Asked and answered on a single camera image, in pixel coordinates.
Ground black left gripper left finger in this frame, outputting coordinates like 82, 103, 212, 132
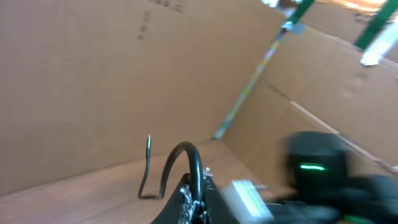
151, 174, 193, 224

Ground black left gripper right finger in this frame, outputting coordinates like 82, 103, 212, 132
203, 175, 239, 224

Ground black cable with USB-A plug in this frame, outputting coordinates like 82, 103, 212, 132
137, 134, 206, 218

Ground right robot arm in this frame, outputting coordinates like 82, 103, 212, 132
224, 131, 397, 223

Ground cardboard wall panels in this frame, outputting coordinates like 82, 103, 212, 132
0, 0, 398, 197

